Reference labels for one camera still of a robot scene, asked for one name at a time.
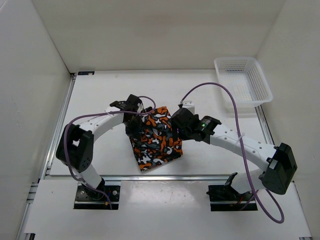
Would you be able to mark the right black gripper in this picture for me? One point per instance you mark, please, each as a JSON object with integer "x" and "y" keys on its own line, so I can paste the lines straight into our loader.
{"x": 174, "y": 128}

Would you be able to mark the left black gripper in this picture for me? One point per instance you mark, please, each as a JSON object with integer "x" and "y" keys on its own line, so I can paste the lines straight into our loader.
{"x": 136, "y": 131}

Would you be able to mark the orange camouflage shorts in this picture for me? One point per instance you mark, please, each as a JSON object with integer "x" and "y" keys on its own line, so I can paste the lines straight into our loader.
{"x": 152, "y": 139}

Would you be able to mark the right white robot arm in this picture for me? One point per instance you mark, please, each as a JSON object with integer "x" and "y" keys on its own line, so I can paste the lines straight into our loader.
{"x": 276, "y": 164}

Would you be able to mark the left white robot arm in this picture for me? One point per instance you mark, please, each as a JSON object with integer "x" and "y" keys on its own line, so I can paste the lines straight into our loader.
{"x": 76, "y": 146}

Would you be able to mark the small blue label plate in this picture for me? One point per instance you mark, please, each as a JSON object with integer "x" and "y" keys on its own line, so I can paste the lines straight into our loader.
{"x": 85, "y": 73}

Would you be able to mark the white perforated plastic basket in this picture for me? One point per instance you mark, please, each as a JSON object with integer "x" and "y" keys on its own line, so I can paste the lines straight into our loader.
{"x": 245, "y": 80}

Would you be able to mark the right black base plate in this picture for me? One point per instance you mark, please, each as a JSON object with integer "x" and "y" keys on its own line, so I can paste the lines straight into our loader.
{"x": 223, "y": 198}

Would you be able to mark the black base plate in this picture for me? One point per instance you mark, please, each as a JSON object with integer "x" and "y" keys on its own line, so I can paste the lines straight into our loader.
{"x": 84, "y": 201}
{"x": 223, "y": 198}

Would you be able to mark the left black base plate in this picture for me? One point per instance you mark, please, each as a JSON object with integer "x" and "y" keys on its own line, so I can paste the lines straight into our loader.
{"x": 84, "y": 201}

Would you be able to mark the left aluminium rail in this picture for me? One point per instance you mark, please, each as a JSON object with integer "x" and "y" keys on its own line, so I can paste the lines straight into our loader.
{"x": 56, "y": 133}

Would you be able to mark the front aluminium rail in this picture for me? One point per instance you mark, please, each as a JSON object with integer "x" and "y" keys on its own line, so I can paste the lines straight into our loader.
{"x": 165, "y": 177}

